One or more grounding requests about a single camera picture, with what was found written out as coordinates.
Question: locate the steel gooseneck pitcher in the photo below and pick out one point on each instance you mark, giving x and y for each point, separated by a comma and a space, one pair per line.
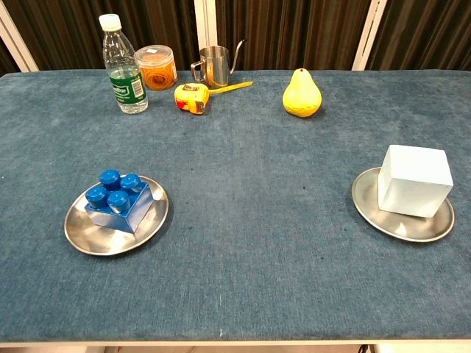
215, 66

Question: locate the clear jar of rubber bands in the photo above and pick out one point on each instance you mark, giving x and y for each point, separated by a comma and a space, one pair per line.
158, 70

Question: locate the round steel plate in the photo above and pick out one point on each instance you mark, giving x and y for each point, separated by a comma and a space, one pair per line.
92, 239
404, 229

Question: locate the blue toy building brick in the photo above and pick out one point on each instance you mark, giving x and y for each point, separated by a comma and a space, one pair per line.
121, 217

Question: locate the clear plastic water bottle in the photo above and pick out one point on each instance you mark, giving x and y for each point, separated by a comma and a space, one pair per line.
125, 73

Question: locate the white foam cube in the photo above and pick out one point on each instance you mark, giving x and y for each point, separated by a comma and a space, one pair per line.
412, 184

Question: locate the yellow tape measure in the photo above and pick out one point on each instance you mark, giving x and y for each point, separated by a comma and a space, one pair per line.
189, 97

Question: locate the white slanted frame post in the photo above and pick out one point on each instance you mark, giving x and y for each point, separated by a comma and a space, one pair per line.
368, 36
14, 40

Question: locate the white upright frame post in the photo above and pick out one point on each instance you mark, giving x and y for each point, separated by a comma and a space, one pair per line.
206, 22

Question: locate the yellow toy pear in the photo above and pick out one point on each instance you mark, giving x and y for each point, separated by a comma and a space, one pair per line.
301, 97

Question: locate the dark brown curtain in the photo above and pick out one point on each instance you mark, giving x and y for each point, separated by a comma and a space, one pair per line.
294, 29

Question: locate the blue table cloth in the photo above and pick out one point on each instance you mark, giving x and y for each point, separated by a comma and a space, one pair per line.
235, 257

